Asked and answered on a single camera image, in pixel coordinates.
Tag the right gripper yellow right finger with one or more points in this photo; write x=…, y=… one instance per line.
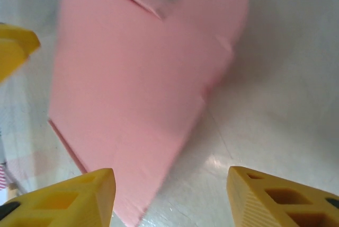
x=278, y=203

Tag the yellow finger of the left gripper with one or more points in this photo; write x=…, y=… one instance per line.
x=13, y=49

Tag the pink paper box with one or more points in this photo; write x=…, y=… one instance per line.
x=132, y=78

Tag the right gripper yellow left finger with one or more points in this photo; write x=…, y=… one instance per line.
x=66, y=203

